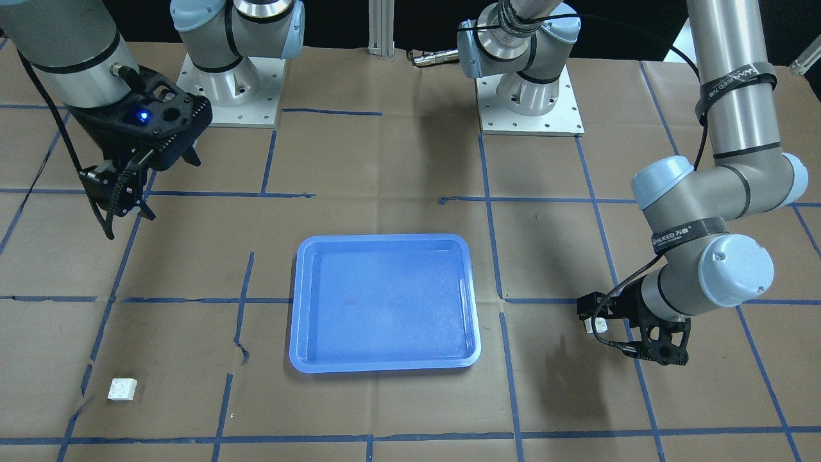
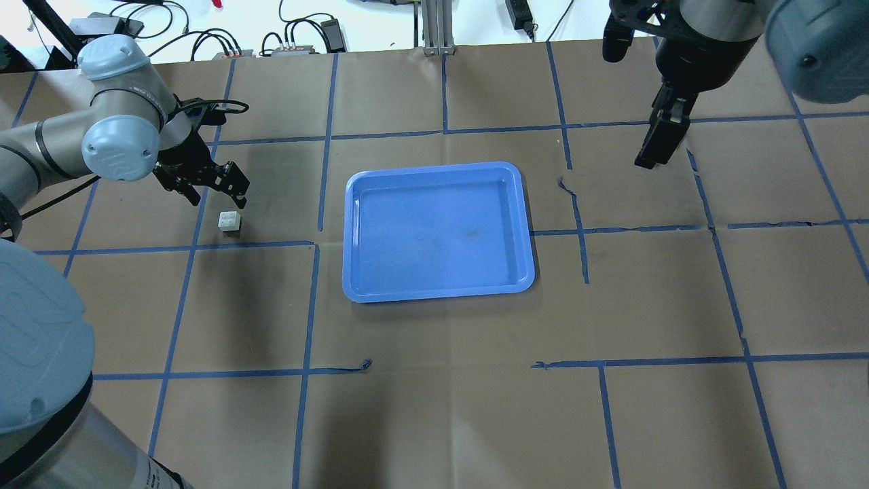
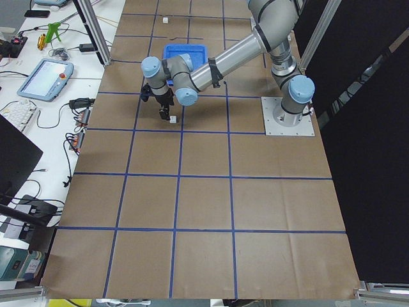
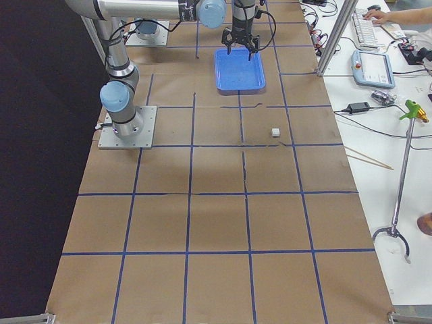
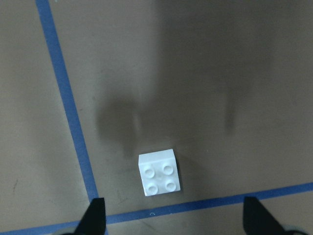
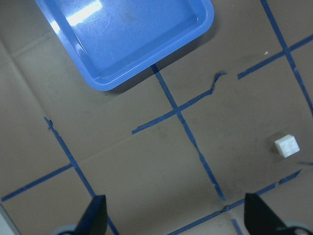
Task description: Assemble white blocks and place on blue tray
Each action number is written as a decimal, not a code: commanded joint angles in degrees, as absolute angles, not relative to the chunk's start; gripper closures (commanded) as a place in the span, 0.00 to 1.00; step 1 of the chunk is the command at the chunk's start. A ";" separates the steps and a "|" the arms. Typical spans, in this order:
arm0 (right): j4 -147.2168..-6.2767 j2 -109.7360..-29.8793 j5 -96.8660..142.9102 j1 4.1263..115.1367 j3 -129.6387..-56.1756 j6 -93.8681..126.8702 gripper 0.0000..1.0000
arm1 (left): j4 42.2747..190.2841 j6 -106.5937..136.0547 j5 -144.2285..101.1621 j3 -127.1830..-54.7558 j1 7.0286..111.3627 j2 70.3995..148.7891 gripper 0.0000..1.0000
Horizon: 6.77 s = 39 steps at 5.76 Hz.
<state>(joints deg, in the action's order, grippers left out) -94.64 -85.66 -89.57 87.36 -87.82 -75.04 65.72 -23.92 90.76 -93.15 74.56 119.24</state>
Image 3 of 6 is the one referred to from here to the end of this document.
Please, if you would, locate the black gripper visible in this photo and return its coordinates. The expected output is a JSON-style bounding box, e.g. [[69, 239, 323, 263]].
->
[[141, 83, 174, 121]]

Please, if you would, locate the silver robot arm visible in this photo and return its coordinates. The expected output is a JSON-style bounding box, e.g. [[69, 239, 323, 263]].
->
[[247, 0, 298, 49], [140, 26, 315, 127]]

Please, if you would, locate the blue plastic tray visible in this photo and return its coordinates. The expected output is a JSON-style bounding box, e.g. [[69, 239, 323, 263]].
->
[[162, 43, 208, 70]]

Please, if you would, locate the brown paper table cover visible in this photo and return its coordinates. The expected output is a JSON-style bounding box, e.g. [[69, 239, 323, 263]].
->
[[42, 1, 359, 300]]

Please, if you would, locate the black power adapter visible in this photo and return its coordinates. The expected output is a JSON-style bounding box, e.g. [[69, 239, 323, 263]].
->
[[79, 43, 95, 52]]

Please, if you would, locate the blue teach pendant tablet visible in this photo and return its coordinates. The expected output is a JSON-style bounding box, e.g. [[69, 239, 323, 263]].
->
[[17, 58, 74, 102]]

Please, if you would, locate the green plastic clamp tool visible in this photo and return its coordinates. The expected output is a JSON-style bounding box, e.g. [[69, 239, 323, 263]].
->
[[45, 22, 61, 43]]

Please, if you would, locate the white keyboard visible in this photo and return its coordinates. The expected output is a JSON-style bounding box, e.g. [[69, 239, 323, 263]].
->
[[1, 99, 40, 134]]

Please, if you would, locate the black monitor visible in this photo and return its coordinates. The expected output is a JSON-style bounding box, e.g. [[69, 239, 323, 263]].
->
[[0, 116, 43, 205]]

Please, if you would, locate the black monitor stand base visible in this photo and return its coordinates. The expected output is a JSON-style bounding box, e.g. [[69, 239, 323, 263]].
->
[[13, 195, 58, 226]]

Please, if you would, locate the black smartphone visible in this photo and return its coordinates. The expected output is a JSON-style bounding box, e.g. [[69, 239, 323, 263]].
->
[[24, 10, 50, 19]]

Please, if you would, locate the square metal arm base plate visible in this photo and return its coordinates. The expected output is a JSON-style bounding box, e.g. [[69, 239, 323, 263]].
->
[[261, 97, 315, 137]]

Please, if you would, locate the aluminium frame post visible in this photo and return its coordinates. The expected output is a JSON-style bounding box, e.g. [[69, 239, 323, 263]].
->
[[73, 0, 112, 67]]

